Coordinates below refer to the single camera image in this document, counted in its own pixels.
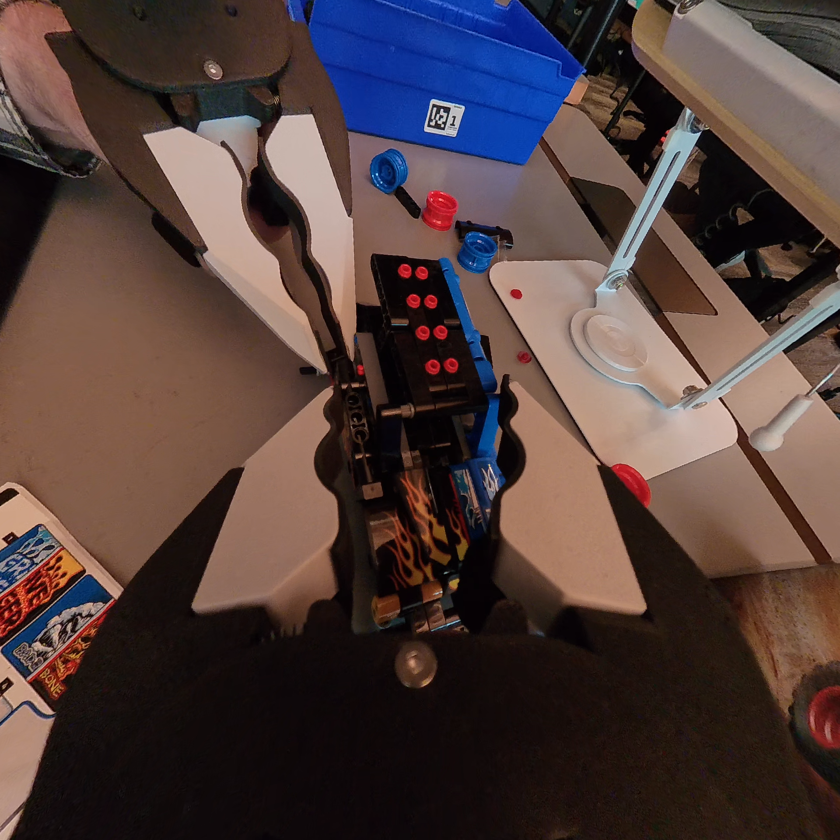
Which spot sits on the black connector piece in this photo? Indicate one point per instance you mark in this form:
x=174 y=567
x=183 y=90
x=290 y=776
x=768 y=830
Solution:
x=482 y=229

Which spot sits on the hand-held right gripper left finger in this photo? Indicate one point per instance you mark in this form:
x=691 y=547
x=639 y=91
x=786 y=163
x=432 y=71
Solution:
x=275 y=525

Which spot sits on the person's left forearm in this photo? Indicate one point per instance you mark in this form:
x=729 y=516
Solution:
x=39 y=72

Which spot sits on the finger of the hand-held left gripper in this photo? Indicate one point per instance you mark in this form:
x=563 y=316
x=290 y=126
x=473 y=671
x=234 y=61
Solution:
x=210 y=197
x=321 y=229

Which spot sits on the white book stand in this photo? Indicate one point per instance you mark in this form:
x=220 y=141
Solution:
x=558 y=315

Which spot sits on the blue storage bin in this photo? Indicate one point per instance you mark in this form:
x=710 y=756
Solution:
x=426 y=65

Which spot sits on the brick-built toy truck model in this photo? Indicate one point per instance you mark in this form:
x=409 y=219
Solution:
x=420 y=341

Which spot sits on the red toy wheel rim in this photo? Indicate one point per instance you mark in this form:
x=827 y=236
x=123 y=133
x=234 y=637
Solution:
x=439 y=210
x=630 y=484

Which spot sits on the blue toy wheel rim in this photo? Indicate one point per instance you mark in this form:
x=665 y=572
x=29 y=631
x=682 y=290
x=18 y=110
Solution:
x=477 y=251
x=388 y=170

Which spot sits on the black perforated chair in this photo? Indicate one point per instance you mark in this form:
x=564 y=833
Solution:
x=26 y=229

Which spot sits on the sticker sheet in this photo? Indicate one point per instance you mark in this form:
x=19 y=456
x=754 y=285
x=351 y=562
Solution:
x=46 y=590

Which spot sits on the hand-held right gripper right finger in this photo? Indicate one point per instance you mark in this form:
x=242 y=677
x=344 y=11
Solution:
x=571 y=525

